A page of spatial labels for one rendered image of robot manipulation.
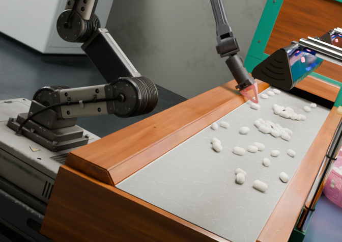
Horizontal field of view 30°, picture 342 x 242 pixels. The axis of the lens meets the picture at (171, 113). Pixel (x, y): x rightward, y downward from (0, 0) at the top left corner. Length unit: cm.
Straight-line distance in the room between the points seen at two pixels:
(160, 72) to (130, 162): 419
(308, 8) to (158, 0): 276
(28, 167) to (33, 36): 318
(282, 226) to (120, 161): 37
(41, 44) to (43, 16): 22
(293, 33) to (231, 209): 170
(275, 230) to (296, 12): 180
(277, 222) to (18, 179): 97
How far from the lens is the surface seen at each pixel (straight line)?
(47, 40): 504
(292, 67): 124
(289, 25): 298
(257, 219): 139
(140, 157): 143
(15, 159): 204
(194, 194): 138
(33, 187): 201
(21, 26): 522
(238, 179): 154
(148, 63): 560
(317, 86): 291
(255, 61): 300
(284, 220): 137
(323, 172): 145
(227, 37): 245
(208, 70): 534
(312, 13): 297
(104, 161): 132
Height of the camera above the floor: 124
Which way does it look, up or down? 15 degrees down
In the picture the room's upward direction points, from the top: 19 degrees clockwise
